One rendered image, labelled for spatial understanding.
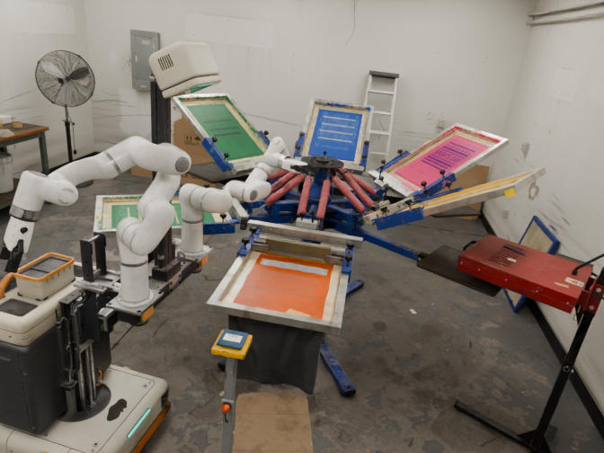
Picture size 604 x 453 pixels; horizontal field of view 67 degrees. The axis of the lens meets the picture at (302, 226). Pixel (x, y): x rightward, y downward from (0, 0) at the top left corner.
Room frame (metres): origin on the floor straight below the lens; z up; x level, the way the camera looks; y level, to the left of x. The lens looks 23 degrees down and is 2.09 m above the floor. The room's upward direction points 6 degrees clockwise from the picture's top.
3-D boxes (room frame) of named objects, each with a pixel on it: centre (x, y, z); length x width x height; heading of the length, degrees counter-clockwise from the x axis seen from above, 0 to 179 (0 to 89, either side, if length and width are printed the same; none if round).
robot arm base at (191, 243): (1.86, 0.50, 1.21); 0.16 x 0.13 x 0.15; 78
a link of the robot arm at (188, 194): (1.85, 0.48, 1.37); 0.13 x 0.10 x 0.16; 58
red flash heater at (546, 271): (2.22, -1.23, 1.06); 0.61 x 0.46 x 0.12; 53
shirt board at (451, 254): (2.67, -0.63, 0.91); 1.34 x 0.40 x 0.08; 53
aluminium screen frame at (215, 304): (2.02, 0.03, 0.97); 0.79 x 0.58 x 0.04; 173
